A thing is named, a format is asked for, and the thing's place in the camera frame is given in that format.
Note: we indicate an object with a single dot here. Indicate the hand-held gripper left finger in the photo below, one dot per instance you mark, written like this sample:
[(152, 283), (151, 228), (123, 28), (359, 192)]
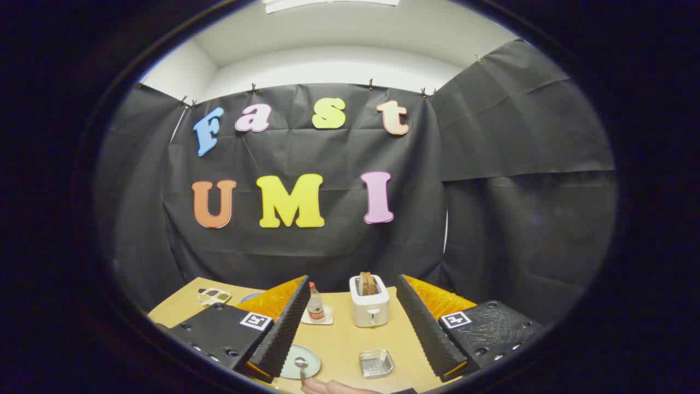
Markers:
[(287, 328)]

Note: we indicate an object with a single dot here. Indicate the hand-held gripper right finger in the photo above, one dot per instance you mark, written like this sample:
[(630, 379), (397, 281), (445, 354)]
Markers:
[(429, 334)]

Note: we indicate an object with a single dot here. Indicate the clear water bottle red cap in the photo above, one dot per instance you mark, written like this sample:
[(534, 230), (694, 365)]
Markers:
[(315, 309)]

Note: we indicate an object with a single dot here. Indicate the light green plate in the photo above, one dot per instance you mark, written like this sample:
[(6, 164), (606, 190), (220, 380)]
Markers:
[(291, 368)]

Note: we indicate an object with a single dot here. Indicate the white square coaster tray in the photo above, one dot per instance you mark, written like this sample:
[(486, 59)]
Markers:
[(328, 320)]

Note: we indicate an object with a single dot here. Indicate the blue plate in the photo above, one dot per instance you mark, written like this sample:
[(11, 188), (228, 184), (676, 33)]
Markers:
[(249, 297)]

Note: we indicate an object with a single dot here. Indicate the white toaster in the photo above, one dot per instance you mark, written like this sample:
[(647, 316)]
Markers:
[(369, 312)]

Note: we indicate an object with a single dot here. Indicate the white divided sauce dish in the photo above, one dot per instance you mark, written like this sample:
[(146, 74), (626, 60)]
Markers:
[(216, 296)]

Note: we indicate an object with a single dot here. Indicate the ceiling light panel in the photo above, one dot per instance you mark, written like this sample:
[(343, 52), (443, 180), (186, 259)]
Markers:
[(328, 4)]

